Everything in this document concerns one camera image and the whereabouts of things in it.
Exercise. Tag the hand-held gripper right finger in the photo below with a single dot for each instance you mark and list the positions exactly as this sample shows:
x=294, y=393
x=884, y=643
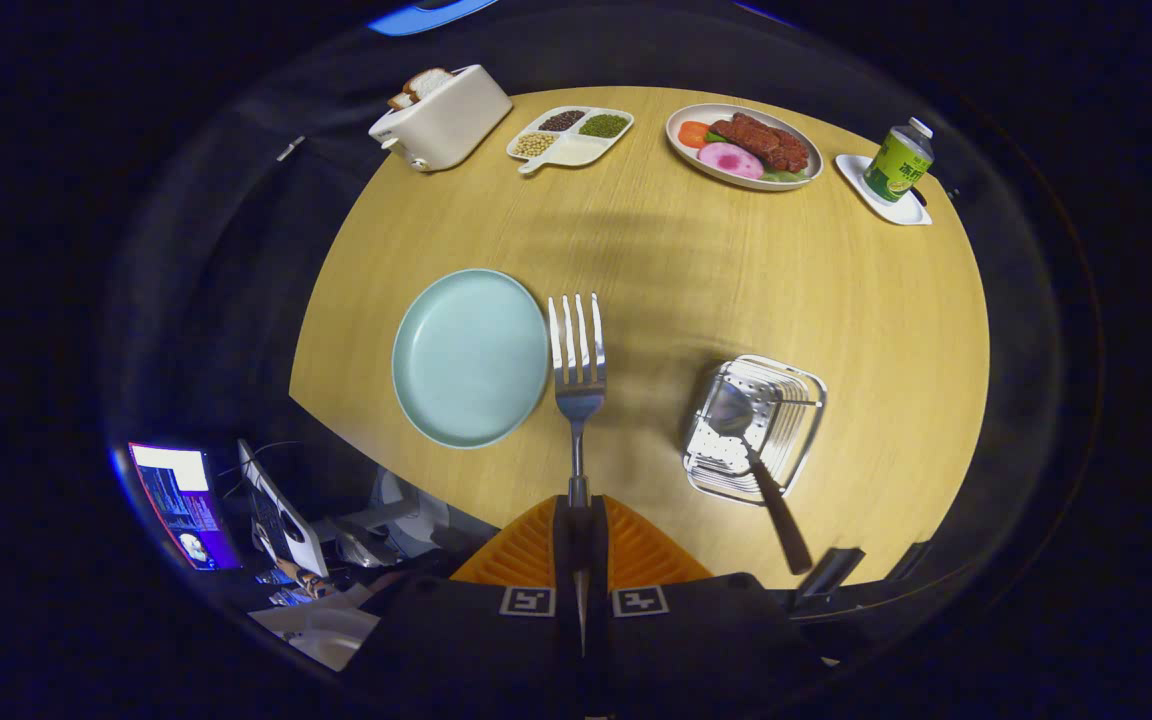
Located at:
x=706, y=640

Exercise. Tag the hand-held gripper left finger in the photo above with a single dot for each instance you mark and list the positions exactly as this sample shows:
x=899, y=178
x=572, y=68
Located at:
x=456, y=640

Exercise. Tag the metal spoon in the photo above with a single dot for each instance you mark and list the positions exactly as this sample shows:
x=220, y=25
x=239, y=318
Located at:
x=731, y=410

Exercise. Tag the metal fork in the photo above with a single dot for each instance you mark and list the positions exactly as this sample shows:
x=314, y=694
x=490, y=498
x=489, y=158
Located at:
x=578, y=400

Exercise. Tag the white chair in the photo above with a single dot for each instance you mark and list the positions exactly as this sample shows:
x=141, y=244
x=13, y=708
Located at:
x=326, y=630

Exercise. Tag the grey white device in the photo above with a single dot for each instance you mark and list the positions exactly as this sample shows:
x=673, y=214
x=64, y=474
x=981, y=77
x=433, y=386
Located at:
x=401, y=515

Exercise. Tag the black metal bar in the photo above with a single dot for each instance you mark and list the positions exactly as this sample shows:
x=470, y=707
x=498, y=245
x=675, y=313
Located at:
x=908, y=560
x=829, y=572

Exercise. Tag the white laptop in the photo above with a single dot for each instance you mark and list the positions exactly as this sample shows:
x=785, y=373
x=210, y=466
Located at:
x=286, y=520

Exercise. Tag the light green plate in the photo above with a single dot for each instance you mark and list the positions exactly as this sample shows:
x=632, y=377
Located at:
x=471, y=360

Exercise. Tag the lit computer monitor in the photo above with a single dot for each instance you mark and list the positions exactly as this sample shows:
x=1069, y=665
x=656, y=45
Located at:
x=181, y=505

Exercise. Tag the green lettuce leaf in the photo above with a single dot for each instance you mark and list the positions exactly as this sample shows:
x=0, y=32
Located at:
x=786, y=176

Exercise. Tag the pink ham slice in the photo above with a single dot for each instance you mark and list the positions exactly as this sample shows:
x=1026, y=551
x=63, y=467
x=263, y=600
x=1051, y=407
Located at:
x=731, y=161

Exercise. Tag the white square coaster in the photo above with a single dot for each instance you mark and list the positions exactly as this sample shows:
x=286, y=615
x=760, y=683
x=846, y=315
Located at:
x=856, y=180

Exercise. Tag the round white food plate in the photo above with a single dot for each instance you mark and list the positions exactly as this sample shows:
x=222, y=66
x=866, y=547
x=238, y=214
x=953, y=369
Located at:
x=681, y=155

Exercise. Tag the pile of yellow soybeans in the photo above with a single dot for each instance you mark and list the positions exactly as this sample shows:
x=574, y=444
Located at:
x=534, y=144

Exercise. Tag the brown grilled meat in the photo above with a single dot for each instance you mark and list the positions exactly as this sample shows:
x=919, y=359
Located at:
x=761, y=140

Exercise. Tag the white divided dish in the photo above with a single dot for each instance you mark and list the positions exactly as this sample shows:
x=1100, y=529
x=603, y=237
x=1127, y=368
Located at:
x=581, y=152

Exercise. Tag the orange carrot slice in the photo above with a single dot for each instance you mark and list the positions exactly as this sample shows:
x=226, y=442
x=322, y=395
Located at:
x=693, y=134

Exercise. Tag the green label drink bottle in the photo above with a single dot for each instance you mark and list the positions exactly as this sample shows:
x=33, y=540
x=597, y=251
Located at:
x=896, y=165

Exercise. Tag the white toaster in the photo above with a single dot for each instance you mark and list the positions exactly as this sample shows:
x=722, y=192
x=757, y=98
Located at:
x=456, y=125

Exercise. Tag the white clip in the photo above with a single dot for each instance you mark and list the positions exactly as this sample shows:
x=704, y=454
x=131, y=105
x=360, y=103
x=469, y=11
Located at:
x=289, y=148

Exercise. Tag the pile of green beans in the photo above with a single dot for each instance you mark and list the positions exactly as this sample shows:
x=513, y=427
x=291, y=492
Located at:
x=604, y=126

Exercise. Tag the pile of black beans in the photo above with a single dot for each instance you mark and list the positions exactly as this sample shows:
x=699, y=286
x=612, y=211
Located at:
x=562, y=120

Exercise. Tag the bread slice with brown crust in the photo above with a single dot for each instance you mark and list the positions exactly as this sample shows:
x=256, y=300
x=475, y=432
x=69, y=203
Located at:
x=399, y=100

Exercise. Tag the white bread slice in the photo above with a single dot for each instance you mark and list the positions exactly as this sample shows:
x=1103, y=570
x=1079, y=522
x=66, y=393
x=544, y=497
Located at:
x=428, y=84

